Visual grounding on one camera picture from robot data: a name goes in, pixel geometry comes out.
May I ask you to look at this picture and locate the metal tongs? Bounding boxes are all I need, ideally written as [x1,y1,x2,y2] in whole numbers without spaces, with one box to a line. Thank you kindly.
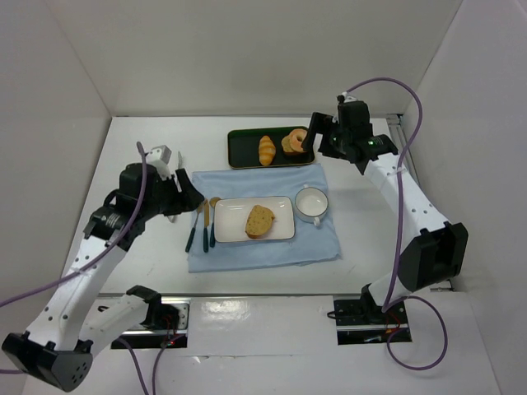
[168,151,184,223]

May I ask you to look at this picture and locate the bread slice with seeds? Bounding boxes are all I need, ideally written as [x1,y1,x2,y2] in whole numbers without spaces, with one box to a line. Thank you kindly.
[245,205,275,239]

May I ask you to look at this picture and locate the white cup with handle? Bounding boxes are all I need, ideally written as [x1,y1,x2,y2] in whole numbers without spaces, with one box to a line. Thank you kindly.
[294,185,329,227]

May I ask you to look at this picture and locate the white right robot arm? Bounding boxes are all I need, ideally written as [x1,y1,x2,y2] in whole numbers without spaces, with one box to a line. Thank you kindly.
[302,99,469,318]

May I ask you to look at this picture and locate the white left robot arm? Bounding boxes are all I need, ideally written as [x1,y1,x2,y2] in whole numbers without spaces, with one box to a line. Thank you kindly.
[2,163,204,393]

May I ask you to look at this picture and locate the brown round bread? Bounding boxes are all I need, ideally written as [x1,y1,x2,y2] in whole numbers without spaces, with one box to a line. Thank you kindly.
[281,136,298,156]

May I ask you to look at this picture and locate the pink glazed donut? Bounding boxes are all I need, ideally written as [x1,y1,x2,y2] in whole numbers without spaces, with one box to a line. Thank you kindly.
[289,128,307,153]

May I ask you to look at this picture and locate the white rectangular plate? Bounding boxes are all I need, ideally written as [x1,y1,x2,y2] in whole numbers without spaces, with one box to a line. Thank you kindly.
[214,196,296,243]

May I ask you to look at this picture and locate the orange croissant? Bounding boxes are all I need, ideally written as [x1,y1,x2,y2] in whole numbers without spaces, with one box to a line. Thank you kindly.
[258,135,276,166]

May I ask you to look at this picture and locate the dark green tray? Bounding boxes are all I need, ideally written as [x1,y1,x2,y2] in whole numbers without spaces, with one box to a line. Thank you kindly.
[227,126,315,170]

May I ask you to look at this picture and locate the light blue cloth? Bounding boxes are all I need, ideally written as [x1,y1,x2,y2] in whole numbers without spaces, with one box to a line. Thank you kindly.
[188,164,341,273]

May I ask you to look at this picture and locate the gold fork teal handle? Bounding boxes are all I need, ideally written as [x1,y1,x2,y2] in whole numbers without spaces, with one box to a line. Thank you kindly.
[184,199,208,253]

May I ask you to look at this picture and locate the gold spoon teal handle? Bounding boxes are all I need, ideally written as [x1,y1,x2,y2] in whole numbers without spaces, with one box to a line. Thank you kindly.
[209,197,221,248]

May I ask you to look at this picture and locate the gold knife teal handle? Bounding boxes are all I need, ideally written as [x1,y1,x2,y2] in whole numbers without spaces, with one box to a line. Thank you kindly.
[203,199,210,253]

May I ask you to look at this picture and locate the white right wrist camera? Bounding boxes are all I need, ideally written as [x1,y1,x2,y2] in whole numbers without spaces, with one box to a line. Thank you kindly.
[337,91,361,106]

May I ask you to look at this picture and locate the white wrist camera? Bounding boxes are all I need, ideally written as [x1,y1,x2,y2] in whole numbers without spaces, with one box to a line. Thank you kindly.
[337,91,361,106]
[146,145,172,181]

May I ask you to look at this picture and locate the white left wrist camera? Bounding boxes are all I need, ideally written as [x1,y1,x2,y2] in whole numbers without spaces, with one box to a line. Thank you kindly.
[146,145,172,181]

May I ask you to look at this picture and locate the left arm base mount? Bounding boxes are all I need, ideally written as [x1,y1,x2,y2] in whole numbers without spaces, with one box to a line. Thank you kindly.
[119,297,190,350]

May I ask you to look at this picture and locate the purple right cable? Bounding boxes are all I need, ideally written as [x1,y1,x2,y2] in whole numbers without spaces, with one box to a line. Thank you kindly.
[343,77,450,371]

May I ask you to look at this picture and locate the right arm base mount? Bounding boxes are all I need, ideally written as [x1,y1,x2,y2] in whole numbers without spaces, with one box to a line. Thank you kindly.
[326,299,412,346]

